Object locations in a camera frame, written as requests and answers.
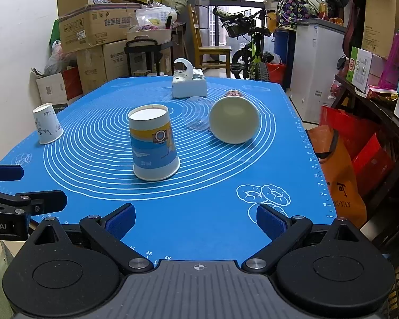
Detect blue silicone baking mat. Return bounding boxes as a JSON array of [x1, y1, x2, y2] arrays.
[[0, 76, 338, 267]]

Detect white tissue box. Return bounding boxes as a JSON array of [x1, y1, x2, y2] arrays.
[[171, 57, 208, 99]]

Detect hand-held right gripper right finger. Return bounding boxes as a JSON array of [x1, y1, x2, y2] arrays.
[[241, 203, 375, 274]]

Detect white printed paper cup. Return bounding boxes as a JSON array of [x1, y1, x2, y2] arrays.
[[32, 103, 64, 145]]

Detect cream paper cup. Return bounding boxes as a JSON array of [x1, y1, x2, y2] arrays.
[[208, 90, 261, 145]]

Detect white plastic bag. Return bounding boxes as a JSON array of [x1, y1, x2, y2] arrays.
[[44, 40, 78, 75]]

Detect red gift bag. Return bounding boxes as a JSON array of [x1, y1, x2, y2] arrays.
[[321, 106, 399, 197]]

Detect red bucket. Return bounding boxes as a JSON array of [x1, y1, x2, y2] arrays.
[[266, 62, 287, 86]]

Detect green and white box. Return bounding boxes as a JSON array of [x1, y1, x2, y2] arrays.
[[347, 47, 385, 94]]

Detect blue and yellow paper cup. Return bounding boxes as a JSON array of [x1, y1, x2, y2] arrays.
[[128, 104, 181, 182]]

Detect black utility cart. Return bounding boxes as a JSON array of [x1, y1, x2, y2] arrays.
[[124, 38, 175, 78]]

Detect floral patterned bag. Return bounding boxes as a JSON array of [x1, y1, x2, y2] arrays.
[[277, 0, 310, 29]]

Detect orange shopping bag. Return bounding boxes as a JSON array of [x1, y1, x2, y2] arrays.
[[307, 124, 368, 229]]

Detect brown cardboard box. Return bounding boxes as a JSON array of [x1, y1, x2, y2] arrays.
[[76, 40, 131, 94]]

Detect blue barrel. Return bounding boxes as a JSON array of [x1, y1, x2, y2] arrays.
[[273, 28, 298, 91]]

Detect tall cardboard box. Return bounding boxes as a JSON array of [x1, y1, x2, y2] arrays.
[[361, 0, 399, 60]]

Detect white and red cardboard box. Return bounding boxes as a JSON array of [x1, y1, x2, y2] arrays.
[[31, 66, 84, 110]]

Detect white chest freezer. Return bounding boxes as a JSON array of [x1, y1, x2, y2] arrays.
[[290, 18, 348, 124]]

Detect clear plastic cup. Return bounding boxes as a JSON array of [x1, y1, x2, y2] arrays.
[[185, 96, 214, 131]]

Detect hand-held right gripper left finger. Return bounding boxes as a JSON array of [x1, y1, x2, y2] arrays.
[[19, 203, 154, 275]]

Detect black and green bicycle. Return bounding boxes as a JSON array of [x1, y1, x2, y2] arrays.
[[212, 7, 277, 82]]

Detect large open cardboard box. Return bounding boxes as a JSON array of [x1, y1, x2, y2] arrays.
[[56, 0, 147, 54]]

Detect wooden chair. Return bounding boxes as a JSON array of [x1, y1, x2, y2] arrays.
[[188, 3, 233, 79]]

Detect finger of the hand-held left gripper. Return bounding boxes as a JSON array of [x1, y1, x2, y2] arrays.
[[0, 186, 68, 215], [0, 163, 25, 183]]

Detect pink plastic bag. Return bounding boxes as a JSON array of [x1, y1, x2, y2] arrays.
[[377, 33, 399, 90]]

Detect dark wooden shelf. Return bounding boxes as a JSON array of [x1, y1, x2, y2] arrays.
[[329, 74, 399, 250]]

